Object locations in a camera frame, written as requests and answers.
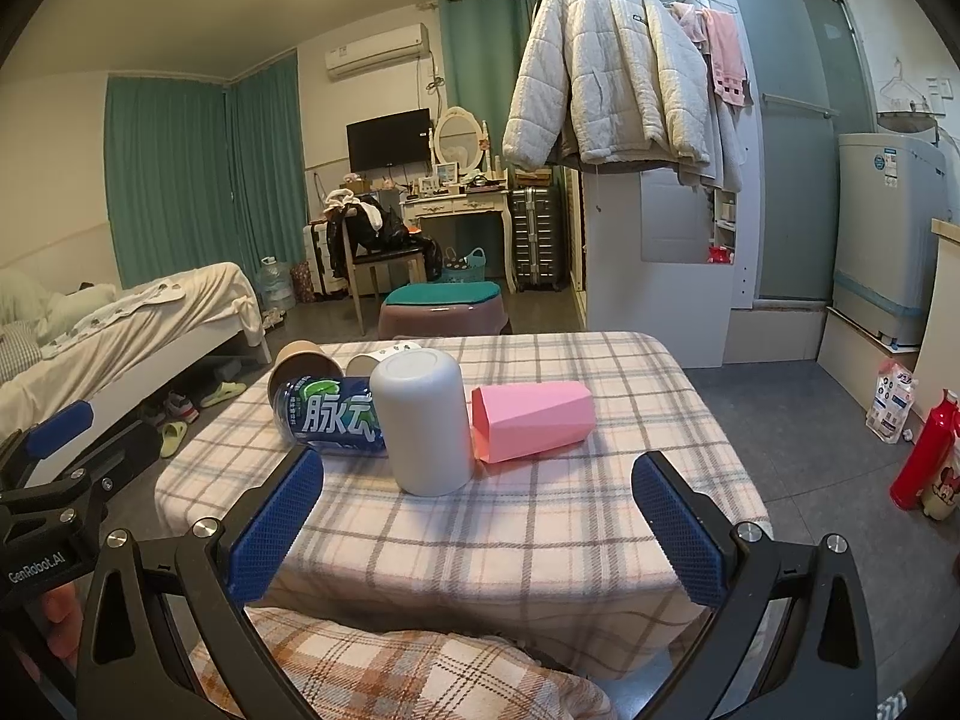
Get red thermos bottle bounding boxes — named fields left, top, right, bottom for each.
left=889, top=397, right=960, bottom=523

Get plaid tablecloth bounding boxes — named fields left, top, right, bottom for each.
left=154, top=331, right=773, bottom=683

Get grey sneakers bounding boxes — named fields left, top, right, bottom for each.
left=160, top=390, right=200, bottom=425

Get green curtain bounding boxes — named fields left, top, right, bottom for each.
left=104, top=75, right=235, bottom=291
left=438, top=0, right=542, bottom=167
left=225, top=51, right=309, bottom=280

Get white suitcase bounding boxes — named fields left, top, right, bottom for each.
left=302, top=219, right=347, bottom=298

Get white air conditioner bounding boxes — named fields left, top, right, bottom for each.
left=326, top=22, right=432, bottom=82

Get clear water jug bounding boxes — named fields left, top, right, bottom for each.
left=255, top=255, right=298, bottom=313

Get purple stool green cushion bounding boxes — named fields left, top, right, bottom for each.
left=377, top=280, right=514, bottom=340

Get white patterned cup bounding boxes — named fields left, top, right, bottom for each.
left=345, top=342, right=422, bottom=380

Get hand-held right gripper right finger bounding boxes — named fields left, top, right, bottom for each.
left=631, top=451, right=878, bottom=720

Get wire clothes hanger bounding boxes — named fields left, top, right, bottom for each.
left=879, top=58, right=928, bottom=110

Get wooden chair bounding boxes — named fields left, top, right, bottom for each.
left=341, top=204, right=428, bottom=336

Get pile of clothes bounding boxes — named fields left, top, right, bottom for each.
left=324, top=190, right=445, bottom=280

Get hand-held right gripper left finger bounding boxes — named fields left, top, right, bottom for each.
left=75, top=446, right=325, bottom=720

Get orange plaid cloth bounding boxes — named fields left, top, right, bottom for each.
left=187, top=606, right=617, bottom=720

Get white partition cabinet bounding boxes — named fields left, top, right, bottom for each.
left=576, top=163, right=733, bottom=370

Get oval white mirror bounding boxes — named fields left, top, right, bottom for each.
left=433, top=106, right=485, bottom=170

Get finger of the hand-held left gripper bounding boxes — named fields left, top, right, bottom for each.
left=0, top=400, right=163, bottom=533

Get brown paper cup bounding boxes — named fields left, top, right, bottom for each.
left=268, top=340, right=347, bottom=421

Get teal basket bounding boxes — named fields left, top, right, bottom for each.
left=442, top=246, right=488, bottom=285

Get white detergent bag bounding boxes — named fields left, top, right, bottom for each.
left=865, top=360, right=920, bottom=446

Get white puffer jacket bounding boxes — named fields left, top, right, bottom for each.
left=501, top=0, right=712, bottom=170

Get white dressing table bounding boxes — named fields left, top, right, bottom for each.
left=400, top=186, right=518, bottom=295

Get black television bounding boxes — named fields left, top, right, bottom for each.
left=346, top=108, right=434, bottom=174

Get frosted glass sliding door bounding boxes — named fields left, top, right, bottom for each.
left=712, top=0, right=877, bottom=302

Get pink towel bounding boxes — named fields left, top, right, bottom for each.
left=670, top=4, right=754, bottom=108

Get pink faceted cup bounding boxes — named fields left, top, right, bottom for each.
left=469, top=381, right=597, bottom=466

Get bed with beige blanket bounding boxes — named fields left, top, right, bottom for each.
left=0, top=262, right=272, bottom=445

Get white washing machine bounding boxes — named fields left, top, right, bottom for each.
left=831, top=131, right=950, bottom=347

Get blue drink bottle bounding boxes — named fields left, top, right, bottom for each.
left=274, top=375, right=391, bottom=459

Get person's left hand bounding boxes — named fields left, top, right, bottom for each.
left=41, top=589, right=85, bottom=657

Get dark ribbed suitcase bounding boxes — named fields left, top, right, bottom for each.
left=510, top=185, right=566, bottom=293

